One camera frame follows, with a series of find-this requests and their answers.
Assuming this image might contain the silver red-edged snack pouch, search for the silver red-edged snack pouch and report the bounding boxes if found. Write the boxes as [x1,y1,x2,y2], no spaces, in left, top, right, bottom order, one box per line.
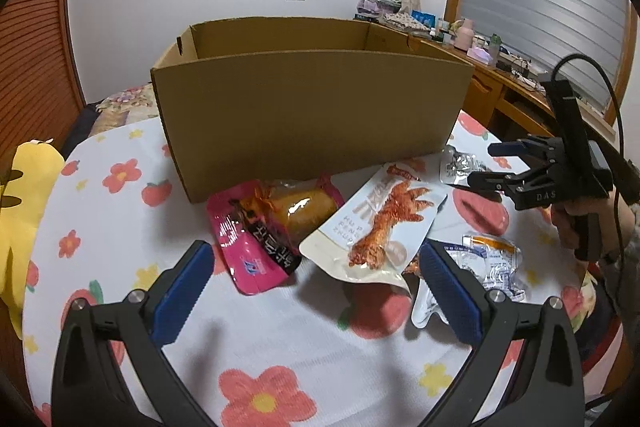
[439,145,490,186]

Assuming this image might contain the silver blue-edged snack pouch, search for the silver blue-edged snack pouch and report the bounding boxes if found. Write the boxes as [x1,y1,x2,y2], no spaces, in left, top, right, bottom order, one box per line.
[444,235,526,301]

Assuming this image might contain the cream chicken claw snack pouch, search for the cream chicken claw snack pouch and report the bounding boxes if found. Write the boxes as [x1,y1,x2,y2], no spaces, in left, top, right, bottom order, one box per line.
[299,155,447,293]

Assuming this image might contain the brown bread snack pack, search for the brown bread snack pack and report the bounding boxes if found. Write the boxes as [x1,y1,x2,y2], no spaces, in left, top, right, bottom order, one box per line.
[264,176,345,247]

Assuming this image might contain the pink sausage snack pack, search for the pink sausage snack pack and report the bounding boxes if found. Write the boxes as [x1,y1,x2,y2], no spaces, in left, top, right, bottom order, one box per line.
[206,180,302,296]

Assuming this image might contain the person's right hand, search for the person's right hand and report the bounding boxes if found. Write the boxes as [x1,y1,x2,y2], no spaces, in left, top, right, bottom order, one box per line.
[551,191,636,260]

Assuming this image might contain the wooden dresser cabinet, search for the wooden dresser cabinet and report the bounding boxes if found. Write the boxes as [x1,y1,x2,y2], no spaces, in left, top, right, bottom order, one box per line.
[424,38,616,143]

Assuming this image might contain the pink bottle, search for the pink bottle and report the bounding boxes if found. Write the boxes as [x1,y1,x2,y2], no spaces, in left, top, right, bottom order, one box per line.
[454,18,475,52]

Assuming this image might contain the folded cloth pile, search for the folded cloth pile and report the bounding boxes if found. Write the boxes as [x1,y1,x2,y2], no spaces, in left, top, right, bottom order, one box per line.
[356,0,401,17]

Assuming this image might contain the white floral fruit bedsheet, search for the white floral fruit bedsheet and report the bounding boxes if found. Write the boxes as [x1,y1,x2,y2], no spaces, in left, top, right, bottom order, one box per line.
[22,118,589,426]

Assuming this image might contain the yellow plush pillow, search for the yellow plush pillow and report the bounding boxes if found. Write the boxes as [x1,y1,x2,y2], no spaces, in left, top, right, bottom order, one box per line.
[1,141,64,337]

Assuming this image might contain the brown cardboard box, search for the brown cardboard box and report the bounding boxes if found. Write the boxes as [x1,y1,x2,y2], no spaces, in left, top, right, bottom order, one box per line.
[151,17,474,202]

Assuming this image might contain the floral quilt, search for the floral quilt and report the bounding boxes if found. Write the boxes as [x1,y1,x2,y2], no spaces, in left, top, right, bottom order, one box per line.
[89,82,160,136]

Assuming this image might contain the brown wooden wardrobe door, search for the brown wooden wardrobe door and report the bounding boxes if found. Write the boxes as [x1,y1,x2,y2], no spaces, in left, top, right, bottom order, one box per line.
[0,0,86,154]

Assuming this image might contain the black cable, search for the black cable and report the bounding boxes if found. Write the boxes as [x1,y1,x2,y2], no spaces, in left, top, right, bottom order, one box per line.
[551,52,633,253]

